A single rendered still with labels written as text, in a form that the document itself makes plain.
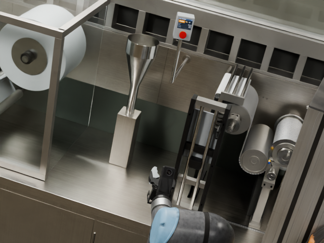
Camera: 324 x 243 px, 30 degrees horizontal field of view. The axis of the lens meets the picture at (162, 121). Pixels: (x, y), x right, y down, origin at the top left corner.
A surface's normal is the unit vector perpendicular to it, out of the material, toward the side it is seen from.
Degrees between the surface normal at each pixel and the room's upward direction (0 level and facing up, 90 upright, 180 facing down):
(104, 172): 0
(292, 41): 90
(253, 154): 90
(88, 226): 90
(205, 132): 90
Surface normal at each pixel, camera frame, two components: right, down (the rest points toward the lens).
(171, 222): 0.14, -0.46
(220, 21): -0.25, 0.42
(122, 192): 0.19, -0.86
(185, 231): 0.15, -0.10
